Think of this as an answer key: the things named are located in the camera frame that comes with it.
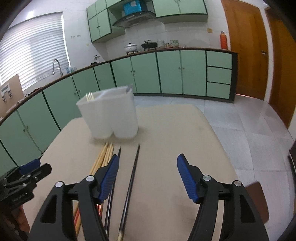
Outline plain bamboo chopstick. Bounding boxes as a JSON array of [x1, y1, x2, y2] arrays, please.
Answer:
[[73, 141, 109, 218]]

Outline black chopstick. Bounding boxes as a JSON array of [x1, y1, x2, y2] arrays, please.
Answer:
[[104, 179, 116, 236], [117, 144, 140, 241]]

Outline white plastic fork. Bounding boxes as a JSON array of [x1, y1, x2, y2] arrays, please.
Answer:
[[85, 92, 94, 101]]

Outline chrome kitchen faucet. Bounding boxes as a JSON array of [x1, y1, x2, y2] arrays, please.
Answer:
[[52, 59, 64, 77]]

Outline left hand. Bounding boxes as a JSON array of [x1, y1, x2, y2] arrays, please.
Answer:
[[12, 205, 30, 232]]

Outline green lower cabinets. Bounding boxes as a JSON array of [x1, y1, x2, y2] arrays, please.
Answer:
[[1, 48, 238, 174]]

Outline green cabinets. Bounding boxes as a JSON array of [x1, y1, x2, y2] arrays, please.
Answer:
[[86, 0, 208, 43], [1, 48, 238, 174]]

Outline brown chair seat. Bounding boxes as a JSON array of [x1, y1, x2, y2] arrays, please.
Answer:
[[245, 182, 269, 223]]

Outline white double utensil holder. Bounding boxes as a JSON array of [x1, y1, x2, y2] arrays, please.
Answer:
[[76, 85, 139, 140]]

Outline window blind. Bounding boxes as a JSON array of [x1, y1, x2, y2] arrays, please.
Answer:
[[1, 12, 70, 90]]

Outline white enamel pot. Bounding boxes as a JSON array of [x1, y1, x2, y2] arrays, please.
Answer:
[[125, 43, 138, 55]]

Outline green upper cabinets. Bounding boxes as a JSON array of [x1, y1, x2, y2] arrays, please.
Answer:
[[86, 0, 208, 43]]

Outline black wok with lid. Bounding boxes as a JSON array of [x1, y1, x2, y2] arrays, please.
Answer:
[[141, 40, 158, 51]]

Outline black range hood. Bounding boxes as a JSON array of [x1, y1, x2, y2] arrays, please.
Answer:
[[109, 1, 156, 29]]

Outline orange thermos bottle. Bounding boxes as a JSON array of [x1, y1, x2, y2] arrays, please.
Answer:
[[220, 31, 228, 50]]

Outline wooden door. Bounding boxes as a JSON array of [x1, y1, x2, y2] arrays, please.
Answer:
[[222, 1, 268, 100], [265, 8, 295, 128]]

